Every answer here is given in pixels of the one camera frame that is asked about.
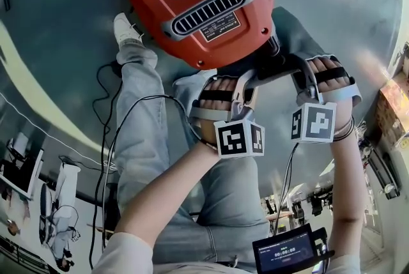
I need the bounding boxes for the person's left hand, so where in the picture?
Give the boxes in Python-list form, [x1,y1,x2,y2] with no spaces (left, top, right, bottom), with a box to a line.
[198,76,240,111]

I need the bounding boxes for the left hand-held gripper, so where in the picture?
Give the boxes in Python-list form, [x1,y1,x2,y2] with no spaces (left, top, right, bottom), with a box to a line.
[188,69,266,160]

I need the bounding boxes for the person's right forearm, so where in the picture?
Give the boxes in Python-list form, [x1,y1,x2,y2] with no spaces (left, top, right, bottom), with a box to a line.
[328,98,367,254]

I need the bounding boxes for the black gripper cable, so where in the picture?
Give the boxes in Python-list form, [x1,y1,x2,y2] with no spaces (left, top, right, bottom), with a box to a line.
[90,61,205,270]
[273,142,300,229]

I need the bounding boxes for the person's white shirt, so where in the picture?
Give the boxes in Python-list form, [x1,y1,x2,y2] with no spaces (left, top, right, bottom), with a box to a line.
[91,231,364,274]

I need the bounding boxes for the person's light blue jeans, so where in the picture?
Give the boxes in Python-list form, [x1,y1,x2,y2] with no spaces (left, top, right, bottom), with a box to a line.
[114,39,275,270]

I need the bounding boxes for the person's left forearm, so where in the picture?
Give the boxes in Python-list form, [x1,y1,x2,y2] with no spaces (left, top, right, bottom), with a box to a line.
[113,121,224,245]

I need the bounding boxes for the red canister vacuum cleaner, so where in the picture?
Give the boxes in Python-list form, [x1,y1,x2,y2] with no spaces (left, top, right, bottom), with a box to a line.
[120,0,287,71]

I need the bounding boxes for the person's left white shoe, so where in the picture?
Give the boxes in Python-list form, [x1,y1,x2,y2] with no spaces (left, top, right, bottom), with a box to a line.
[113,12,145,50]

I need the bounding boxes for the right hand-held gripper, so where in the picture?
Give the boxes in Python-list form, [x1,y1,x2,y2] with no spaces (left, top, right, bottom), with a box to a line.
[290,54,364,144]

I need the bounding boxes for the black timer display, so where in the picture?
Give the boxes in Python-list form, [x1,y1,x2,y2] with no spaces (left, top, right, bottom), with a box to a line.
[252,223,336,274]

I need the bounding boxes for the black wrist bands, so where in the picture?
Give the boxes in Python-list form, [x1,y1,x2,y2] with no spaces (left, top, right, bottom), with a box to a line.
[332,116,356,142]

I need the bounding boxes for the person's right hand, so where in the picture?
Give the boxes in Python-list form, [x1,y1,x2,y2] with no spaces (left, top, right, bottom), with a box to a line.
[307,56,355,94]

